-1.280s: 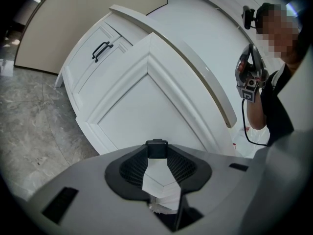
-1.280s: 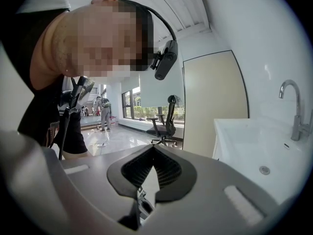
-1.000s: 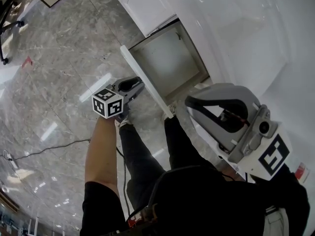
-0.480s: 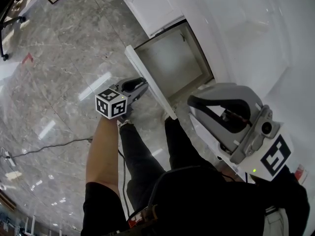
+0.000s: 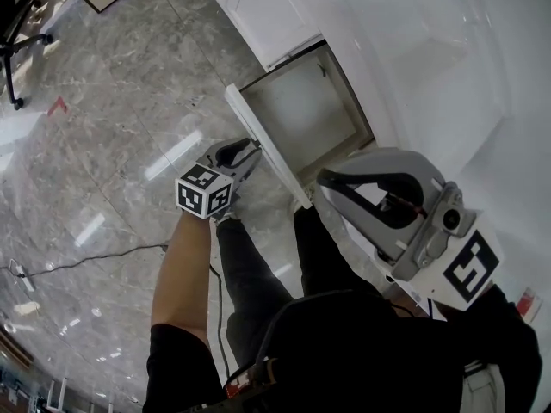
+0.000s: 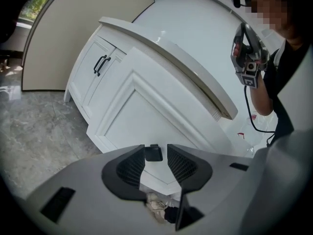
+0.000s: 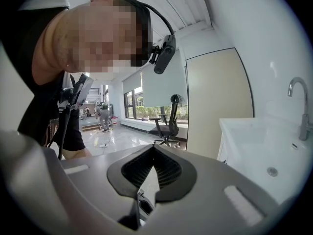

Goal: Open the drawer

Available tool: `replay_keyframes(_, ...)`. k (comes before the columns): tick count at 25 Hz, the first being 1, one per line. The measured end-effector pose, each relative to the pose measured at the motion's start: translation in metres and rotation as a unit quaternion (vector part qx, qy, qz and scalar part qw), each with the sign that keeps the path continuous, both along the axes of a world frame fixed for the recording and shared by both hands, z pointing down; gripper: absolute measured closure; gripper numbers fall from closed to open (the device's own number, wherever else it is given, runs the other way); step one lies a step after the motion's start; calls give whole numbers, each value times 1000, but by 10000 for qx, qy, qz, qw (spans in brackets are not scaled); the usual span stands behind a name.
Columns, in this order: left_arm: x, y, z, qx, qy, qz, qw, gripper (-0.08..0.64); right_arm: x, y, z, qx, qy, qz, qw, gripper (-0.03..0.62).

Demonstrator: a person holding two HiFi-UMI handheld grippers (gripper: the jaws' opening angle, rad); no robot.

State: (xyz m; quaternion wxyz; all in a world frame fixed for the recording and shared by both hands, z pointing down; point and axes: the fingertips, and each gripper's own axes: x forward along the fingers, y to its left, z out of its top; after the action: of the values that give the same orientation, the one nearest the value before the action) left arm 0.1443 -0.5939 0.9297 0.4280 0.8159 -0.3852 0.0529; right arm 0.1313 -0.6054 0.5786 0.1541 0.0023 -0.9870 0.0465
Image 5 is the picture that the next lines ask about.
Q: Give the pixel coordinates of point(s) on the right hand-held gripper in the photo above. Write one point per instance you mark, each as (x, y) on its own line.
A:
(456, 265)

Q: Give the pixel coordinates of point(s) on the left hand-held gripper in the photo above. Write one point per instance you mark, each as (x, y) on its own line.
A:
(202, 192)

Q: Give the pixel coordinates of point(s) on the person's left forearm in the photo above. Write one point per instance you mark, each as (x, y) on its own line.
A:
(181, 273)

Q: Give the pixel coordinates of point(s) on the person's left shoe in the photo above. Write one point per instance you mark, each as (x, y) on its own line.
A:
(228, 214)

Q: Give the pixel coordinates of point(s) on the person's right leg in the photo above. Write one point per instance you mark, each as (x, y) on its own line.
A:
(323, 256)

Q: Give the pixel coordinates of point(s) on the person's leg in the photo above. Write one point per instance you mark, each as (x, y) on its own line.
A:
(249, 273)
(323, 256)

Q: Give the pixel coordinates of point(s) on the person's left leg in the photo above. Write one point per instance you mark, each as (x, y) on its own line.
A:
(249, 273)

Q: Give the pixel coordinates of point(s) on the white vanity cabinet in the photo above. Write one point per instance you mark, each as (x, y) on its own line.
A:
(275, 20)

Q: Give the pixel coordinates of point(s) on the person's black shirt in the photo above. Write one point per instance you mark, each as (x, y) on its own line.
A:
(366, 359)

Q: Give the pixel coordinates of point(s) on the black chest pack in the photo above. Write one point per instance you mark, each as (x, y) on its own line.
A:
(249, 379)

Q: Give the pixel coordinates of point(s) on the white power strip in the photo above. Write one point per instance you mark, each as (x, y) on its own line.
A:
(23, 278)

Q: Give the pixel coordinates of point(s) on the black office chair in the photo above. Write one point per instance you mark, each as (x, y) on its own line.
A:
(5, 52)

